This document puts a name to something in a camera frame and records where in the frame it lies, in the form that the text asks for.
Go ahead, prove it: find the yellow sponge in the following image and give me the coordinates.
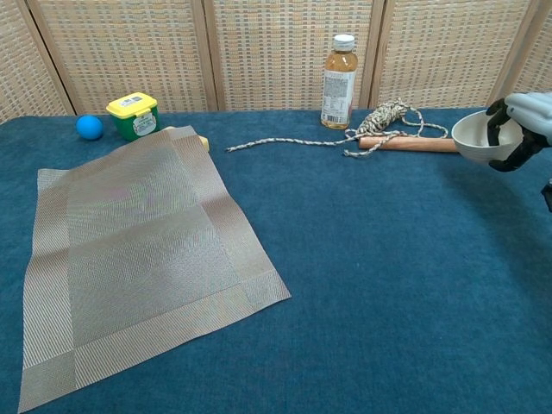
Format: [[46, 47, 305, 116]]
[[160, 125, 211, 153]]

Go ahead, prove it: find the wooden dowel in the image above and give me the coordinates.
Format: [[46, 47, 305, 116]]
[[358, 135, 459, 154]]

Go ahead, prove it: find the small blue ball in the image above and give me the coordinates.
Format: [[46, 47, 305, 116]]
[[75, 114, 104, 141]]

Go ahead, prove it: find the speckled braided rope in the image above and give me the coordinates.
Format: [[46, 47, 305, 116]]
[[226, 97, 449, 159]]

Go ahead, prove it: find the woven bamboo folding screen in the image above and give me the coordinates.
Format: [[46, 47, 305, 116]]
[[0, 0, 552, 126]]

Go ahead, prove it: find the tea bottle with white cap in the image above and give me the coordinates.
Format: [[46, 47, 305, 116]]
[[320, 34, 358, 130]]

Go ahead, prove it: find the cream round bowl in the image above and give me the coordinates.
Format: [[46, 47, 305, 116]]
[[451, 110, 525, 165]]

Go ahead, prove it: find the grey woven placemat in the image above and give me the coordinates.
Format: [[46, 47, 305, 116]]
[[16, 124, 293, 414]]

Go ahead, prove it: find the green container with yellow lid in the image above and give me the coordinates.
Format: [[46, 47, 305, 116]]
[[105, 91, 160, 142]]

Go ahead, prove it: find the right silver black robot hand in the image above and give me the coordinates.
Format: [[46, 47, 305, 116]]
[[486, 91, 552, 173]]

